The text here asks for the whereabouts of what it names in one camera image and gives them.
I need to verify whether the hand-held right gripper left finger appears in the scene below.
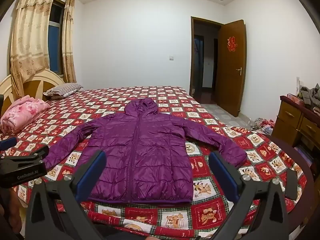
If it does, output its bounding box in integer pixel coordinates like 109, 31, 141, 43
24, 151, 107, 240

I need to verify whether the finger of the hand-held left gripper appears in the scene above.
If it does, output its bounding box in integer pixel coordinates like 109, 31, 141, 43
0, 137, 18, 151
14, 145, 50, 167

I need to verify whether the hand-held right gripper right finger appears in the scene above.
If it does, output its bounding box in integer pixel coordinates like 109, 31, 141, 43
209, 151, 292, 240

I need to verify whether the purple hooded puffer jacket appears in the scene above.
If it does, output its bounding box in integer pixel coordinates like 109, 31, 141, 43
42, 99, 248, 203

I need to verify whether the person's left forearm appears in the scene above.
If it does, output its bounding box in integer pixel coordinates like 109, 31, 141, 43
0, 187, 25, 232

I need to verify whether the clothes heap on floor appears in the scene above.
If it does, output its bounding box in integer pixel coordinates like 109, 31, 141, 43
250, 117, 275, 133

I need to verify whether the pile of grey clothes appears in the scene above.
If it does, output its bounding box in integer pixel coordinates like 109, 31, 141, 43
297, 84, 320, 111

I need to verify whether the pink floral pillow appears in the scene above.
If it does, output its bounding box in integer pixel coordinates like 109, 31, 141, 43
0, 95, 51, 134

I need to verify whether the red checked printed bedspread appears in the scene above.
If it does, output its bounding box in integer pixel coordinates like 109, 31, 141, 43
0, 85, 307, 238

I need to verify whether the cream wooden headboard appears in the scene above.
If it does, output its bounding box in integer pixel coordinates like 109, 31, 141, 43
0, 69, 66, 117

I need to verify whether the black flat object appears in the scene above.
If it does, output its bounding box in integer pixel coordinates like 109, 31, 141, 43
285, 169, 298, 200

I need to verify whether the striped pillow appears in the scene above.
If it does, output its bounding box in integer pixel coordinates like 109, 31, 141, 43
43, 83, 84, 99

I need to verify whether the wooden dresser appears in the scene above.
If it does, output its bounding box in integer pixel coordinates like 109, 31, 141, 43
276, 95, 320, 155

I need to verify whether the brown wooden door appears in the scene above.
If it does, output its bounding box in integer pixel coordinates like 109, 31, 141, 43
215, 19, 247, 117

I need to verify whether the wide beige floral curtain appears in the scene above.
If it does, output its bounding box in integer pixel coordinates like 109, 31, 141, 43
9, 0, 57, 98

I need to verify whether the narrow beige floral curtain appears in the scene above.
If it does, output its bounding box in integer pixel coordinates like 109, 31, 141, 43
61, 0, 77, 83

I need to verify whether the window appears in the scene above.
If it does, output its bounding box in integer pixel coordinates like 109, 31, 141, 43
47, 0, 66, 77

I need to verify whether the red door decoration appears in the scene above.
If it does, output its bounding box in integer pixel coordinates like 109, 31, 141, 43
226, 36, 237, 53

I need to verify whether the brown door frame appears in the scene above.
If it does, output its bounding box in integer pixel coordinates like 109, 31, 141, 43
189, 16, 223, 98

